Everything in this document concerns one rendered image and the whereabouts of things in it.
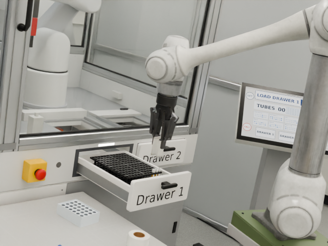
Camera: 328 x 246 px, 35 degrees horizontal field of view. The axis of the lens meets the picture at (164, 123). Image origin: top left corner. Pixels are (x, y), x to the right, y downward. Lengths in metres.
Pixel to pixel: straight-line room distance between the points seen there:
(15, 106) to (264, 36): 0.86
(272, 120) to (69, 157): 1.02
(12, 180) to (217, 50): 0.84
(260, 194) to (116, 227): 1.05
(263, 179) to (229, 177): 1.10
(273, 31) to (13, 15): 0.84
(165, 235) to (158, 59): 1.15
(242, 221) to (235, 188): 1.75
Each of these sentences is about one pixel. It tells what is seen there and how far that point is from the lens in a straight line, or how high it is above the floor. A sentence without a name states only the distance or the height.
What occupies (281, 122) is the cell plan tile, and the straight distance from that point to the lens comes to 2.56.
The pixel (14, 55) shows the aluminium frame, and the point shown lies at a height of 1.28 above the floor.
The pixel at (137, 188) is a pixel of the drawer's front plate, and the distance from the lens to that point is 1.79.
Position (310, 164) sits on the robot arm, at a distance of 1.68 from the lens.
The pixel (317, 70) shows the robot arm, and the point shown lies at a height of 1.41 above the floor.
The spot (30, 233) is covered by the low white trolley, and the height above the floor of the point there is 0.76.
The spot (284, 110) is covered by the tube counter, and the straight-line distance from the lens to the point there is 2.59.
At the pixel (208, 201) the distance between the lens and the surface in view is 3.87.
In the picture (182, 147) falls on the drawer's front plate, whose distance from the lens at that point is 2.39.
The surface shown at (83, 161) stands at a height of 0.89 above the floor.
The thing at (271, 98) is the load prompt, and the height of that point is 1.15.
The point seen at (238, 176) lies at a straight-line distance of 3.69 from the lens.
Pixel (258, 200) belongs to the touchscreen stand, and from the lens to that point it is 2.69.
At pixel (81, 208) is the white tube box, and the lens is 1.85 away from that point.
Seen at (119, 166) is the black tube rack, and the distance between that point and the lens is 1.99.
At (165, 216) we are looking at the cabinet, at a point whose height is 0.54.
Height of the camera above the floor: 1.55
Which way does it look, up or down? 14 degrees down
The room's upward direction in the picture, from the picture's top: 10 degrees clockwise
